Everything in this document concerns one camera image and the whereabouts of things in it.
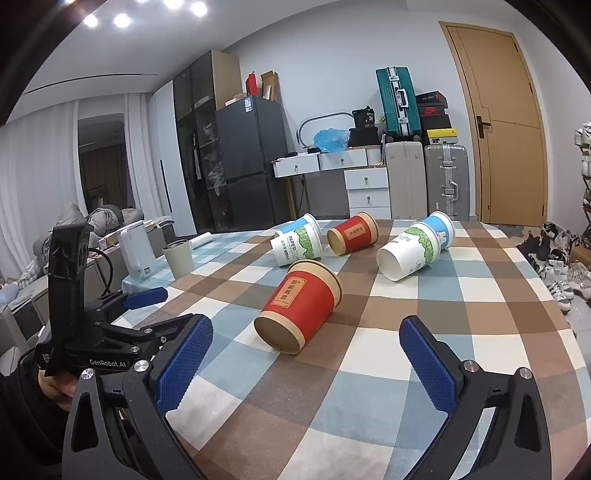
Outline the small red paper cup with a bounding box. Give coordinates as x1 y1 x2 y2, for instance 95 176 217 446
326 212 379 257

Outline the black cable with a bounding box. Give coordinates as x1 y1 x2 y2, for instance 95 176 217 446
87 248 115 297

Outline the white wardrobe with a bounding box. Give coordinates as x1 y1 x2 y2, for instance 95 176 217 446
151 80 198 237

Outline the black printed bag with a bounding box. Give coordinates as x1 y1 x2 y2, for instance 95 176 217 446
351 108 380 130

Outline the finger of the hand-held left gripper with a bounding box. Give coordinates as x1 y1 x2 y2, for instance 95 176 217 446
90 286 169 319
99 313 206 363

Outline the beige tumbler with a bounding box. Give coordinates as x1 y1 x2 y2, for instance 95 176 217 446
162 239 194 279

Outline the silver suitcase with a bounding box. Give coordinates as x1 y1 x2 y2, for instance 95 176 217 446
424 143 471 223

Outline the wooden door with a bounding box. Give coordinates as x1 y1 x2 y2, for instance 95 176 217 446
438 21 549 228

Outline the pile of shoes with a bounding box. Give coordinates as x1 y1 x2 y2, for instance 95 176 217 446
516 220 591 315

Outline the white desk drawer unit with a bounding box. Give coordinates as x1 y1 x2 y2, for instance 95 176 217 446
271 147 385 179

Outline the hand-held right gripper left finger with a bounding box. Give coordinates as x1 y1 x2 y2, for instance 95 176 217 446
62 314 214 480

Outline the white green blue paper cup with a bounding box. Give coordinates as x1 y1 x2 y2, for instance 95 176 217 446
377 211 456 282
270 213 323 268

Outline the blue plastic bag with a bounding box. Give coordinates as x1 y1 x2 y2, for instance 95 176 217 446
313 128 351 153

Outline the dark glass door cabinet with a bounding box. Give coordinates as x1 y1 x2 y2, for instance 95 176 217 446
173 50 243 234

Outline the person's left forearm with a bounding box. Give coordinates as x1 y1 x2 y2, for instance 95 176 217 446
0 355 71 480

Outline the person's left hand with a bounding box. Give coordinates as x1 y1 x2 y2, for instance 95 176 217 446
37 368 80 411

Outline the grey clothes pile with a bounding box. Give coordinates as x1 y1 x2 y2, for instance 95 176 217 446
28 202 149 282

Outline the open cardboard box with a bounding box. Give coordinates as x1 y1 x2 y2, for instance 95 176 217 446
259 69 280 103

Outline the teal suitcase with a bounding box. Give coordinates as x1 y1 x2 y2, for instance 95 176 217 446
375 67 422 140

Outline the large red paper cup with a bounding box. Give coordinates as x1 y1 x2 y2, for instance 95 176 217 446
254 259 344 356

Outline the shoe rack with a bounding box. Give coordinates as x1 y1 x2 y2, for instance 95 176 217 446
574 121 591 223

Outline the beige suitcase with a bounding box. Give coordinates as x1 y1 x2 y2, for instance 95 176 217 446
384 141 428 220

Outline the checkered tablecloth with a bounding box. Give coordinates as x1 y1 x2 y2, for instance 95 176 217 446
121 217 579 480

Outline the curved metal tube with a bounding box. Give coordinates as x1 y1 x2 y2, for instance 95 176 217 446
296 112 356 149

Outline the white drawer cabinet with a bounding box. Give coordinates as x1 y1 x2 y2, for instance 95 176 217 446
344 167 393 220

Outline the white curtain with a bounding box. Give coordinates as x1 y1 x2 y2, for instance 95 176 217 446
0 89 160 282

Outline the white electric kettle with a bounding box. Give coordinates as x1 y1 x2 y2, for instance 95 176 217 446
119 220 158 279

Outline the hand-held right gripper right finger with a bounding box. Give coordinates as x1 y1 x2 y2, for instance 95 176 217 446
398 315 551 480

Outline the dark grey refrigerator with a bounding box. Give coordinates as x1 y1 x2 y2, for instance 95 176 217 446
215 95 297 232

